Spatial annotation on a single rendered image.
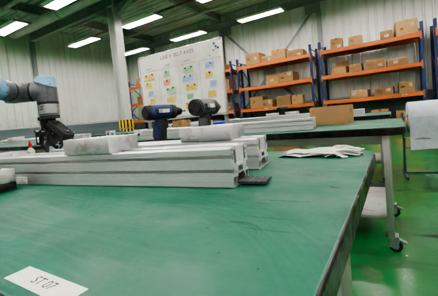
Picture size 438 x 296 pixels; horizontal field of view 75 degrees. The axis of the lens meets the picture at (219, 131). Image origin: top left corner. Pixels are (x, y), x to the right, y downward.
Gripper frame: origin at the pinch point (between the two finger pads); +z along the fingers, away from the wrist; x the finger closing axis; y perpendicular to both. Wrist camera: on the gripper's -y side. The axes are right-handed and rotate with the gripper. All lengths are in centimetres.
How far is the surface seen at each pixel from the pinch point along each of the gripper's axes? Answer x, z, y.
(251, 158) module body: 5, -1, -82
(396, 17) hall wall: -1000, -267, -270
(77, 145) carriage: 24.5, -9.2, -40.9
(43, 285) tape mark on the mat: 60, 2, -77
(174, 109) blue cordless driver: -21, -17, -42
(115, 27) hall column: -614, -309, 507
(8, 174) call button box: 29.9, -2.8, -19.3
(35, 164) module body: 24.1, -4.3, -22.3
